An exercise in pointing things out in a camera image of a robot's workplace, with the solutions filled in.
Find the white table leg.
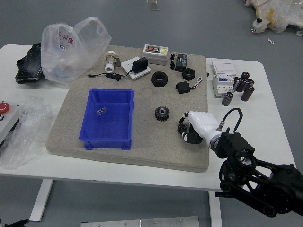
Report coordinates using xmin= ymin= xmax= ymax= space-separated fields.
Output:
xmin=29 ymin=179 xmax=54 ymax=222
xmin=208 ymin=190 xmax=223 ymax=227

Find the grey-brown foam mat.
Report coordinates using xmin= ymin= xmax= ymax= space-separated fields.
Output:
xmin=45 ymin=44 xmax=211 ymax=175

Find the white brass valve fitting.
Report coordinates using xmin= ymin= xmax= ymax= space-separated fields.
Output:
xmin=104 ymin=50 xmax=121 ymax=73

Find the clear plastic bag red print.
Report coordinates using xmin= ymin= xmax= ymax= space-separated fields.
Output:
xmin=41 ymin=17 xmax=112 ymax=89

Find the plastic wrapped pile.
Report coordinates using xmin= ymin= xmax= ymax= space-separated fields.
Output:
xmin=243 ymin=0 xmax=303 ymax=34

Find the white wall switch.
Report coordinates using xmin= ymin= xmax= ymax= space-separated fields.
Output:
xmin=211 ymin=61 xmax=235 ymax=74

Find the big black gear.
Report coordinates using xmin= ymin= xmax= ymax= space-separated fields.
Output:
xmin=154 ymin=105 xmax=170 ymax=122

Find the grey push-button switch box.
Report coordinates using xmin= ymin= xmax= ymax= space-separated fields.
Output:
xmin=141 ymin=44 xmax=169 ymax=66

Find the grey emergency stop box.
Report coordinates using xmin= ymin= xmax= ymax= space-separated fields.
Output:
xmin=0 ymin=100 xmax=21 ymax=145

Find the black pouch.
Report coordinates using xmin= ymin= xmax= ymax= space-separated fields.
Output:
xmin=15 ymin=43 xmax=44 ymax=84

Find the white wall socket plate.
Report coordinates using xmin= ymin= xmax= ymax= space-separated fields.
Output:
xmin=120 ymin=56 xmax=152 ymax=80

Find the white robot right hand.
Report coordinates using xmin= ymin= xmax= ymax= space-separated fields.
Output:
xmin=177 ymin=110 xmax=220 ymax=145

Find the crumpled clear plastic bag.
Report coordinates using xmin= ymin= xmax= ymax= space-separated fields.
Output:
xmin=0 ymin=96 xmax=53 ymax=170

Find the white bottle black cap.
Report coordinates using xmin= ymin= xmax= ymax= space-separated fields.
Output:
xmin=252 ymin=18 xmax=268 ymax=34

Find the blue plastic box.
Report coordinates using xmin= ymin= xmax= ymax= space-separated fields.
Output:
xmin=79 ymin=88 xmax=135 ymax=151

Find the thin red white wire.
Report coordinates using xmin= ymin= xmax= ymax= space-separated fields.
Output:
xmin=190 ymin=77 xmax=204 ymax=90

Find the white circuit breaker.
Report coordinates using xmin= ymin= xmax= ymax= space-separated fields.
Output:
xmin=211 ymin=72 xmax=235 ymax=99

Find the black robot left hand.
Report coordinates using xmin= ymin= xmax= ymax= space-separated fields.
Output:
xmin=0 ymin=218 xmax=29 ymax=227

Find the black power adapter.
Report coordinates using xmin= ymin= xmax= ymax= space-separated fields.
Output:
xmin=131 ymin=57 xmax=149 ymax=74

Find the black module with green connector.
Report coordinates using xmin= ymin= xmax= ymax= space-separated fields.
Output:
xmin=169 ymin=53 xmax=189 ymax=71

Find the thin black adapter cord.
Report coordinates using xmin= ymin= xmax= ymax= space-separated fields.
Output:
xmin=87 ymin=72 xmax=133 ymax=82

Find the big black hex nut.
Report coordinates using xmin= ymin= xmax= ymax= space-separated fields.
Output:
xmin=151 ymin=71 xmax=169 ymax=87

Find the small black square module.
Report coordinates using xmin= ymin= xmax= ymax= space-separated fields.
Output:
xmin=175 ymin=81 xmax=191 ymax=95

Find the small black hex nut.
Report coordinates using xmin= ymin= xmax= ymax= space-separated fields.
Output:
xmin=182 ymin=68 xmax=196 ymax=80

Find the silver metal plate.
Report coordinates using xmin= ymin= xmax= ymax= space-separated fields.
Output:
xmin=80 ymin=215 xmax=201 ymax=227

